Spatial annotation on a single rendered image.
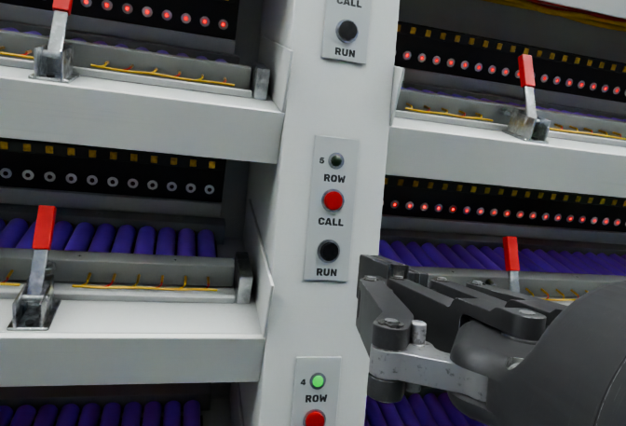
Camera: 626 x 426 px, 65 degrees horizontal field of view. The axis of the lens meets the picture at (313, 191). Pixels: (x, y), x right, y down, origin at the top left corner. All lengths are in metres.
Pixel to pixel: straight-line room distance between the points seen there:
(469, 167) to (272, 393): 0.27
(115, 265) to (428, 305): 0.32
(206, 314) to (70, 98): 0.21
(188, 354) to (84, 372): 0.08
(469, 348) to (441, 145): 0.32
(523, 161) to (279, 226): 0.25
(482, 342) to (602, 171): 0.43
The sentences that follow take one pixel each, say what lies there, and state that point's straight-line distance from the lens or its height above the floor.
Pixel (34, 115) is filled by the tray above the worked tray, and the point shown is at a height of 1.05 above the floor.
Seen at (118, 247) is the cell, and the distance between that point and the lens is 0.51.
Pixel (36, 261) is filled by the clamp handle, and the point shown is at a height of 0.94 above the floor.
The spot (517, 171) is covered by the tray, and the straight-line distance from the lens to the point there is 0.52.
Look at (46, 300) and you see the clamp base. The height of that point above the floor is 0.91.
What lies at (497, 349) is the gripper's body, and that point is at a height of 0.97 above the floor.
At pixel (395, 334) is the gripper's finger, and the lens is 0.17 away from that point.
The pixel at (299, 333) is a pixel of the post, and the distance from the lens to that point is 0.43.
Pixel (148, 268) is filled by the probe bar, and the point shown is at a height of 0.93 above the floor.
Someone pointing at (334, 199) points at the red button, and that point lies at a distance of 0.41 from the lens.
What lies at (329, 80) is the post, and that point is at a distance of 0.43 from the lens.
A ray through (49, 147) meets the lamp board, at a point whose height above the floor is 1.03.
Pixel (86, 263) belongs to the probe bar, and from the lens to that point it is 0.48.
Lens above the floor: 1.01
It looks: level
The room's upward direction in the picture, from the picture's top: 5 degrees clockwise
